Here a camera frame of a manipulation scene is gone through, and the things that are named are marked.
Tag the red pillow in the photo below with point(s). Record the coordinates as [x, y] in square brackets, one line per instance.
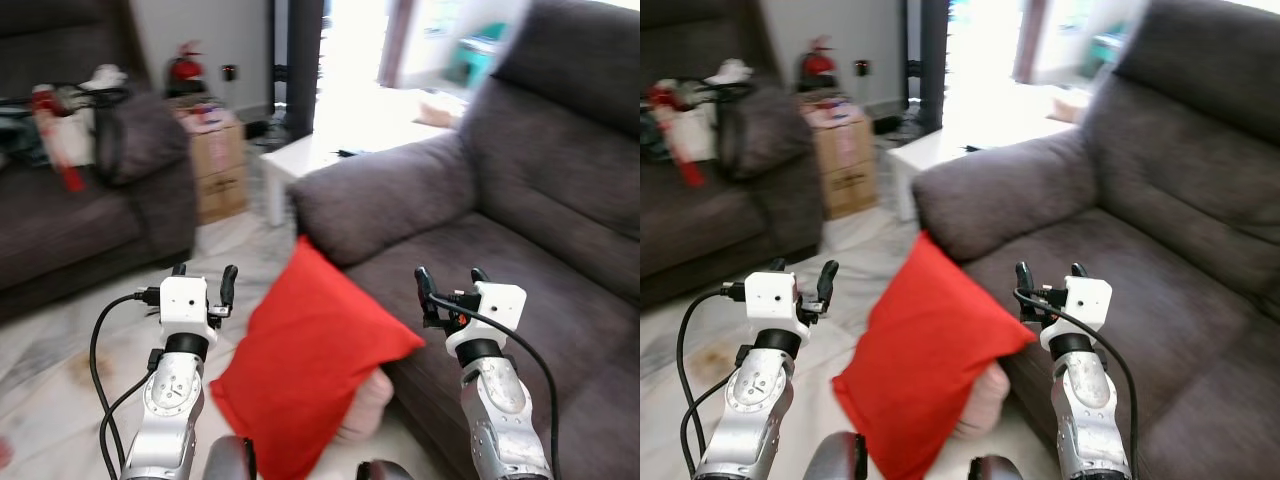
[300, 370]
[920, 370]

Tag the dark grey two-seat sofa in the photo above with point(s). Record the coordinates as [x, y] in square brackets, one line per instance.
[540, 250]
[1160, 250]

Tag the dark grey cluttered sofa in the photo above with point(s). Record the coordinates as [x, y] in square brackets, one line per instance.
[700, 220]
[60, 220]

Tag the brown cardboard box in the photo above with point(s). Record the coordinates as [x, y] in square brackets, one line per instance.
[850, 165]
[220, 170]

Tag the white low table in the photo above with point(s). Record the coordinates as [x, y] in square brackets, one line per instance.
[930, 150]
[310, 160]

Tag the white and red bag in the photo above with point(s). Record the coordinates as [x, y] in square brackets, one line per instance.
[70, 140]
[700, 135]

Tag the pink printed packet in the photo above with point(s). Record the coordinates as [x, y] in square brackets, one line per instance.
[830, 108]
[205, 115]

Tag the pale pink object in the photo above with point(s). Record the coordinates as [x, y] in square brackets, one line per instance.
[1068, 105]
[440, 110]

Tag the silver right robot leg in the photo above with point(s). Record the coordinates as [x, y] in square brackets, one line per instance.
[380, 472]
[995, 470]

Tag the red fire extinguisher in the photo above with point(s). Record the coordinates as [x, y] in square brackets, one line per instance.
[186, 72]
[818, 66]

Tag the white plush toy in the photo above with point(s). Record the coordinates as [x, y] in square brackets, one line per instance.
[733, 70]
[105, 77]

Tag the blue teal structure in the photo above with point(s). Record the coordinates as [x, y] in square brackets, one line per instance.
[475, 55]
[1108, 50]

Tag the black pillar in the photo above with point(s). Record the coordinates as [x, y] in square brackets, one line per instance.
[932, 60]
[305, 60]

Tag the brown curtain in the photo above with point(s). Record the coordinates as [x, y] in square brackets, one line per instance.
[395, 40]
[1028, 40]

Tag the window with white grille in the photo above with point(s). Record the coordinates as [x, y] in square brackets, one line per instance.
[350, 50]
[980, 50]

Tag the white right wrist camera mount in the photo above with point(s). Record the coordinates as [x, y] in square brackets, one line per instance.
[1088, 300]
[500, 305]

